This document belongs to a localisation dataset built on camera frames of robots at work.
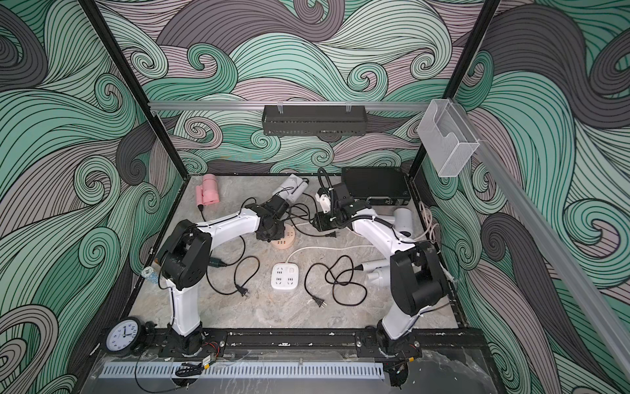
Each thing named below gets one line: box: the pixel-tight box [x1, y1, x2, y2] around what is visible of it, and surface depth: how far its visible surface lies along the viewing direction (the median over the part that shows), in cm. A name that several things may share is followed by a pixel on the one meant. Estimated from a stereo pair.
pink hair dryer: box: [195, 174, 221, 207], surface depth 112 cm
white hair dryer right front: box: [354, 258, 391, 288], surface depth 84 cm
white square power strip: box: [270, 261, 300, 290], surface depth 87 cm
